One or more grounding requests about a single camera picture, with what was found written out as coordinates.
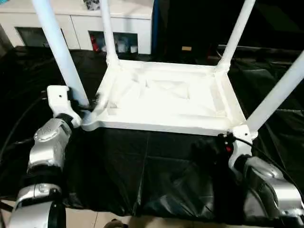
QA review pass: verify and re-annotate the white plastic table top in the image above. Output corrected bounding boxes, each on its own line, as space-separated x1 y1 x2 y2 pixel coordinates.
81 59 258 141

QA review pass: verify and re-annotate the white plastic table leg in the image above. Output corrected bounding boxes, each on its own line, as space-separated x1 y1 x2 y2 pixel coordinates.
247 51 304 140
99 0 119 68
218 0 257 72
31 0 97 126

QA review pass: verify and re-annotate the black glossy mat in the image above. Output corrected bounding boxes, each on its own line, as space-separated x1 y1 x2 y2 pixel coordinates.
0 45 304 226

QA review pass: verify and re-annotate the white glass-door cabinet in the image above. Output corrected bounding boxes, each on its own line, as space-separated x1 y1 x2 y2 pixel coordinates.
0 0 154 55

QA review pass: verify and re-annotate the grey-brown curtain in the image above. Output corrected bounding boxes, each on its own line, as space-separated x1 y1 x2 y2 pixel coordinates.
0 25 14 57

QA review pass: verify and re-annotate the dark bag of parts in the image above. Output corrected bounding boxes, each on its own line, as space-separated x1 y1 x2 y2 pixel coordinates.
83 0 102 10

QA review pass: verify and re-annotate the long black bar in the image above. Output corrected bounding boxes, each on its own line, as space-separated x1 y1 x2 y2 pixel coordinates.
217 44 304 57

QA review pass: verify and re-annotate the large dark screen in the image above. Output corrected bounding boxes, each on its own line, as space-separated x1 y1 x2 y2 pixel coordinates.
152 0 304 52

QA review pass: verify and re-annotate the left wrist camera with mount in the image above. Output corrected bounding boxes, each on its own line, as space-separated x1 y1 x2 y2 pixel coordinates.
46 85 83 129

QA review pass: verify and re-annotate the metal table frame bar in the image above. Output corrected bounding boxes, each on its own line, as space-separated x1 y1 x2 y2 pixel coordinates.
0 198 14 212

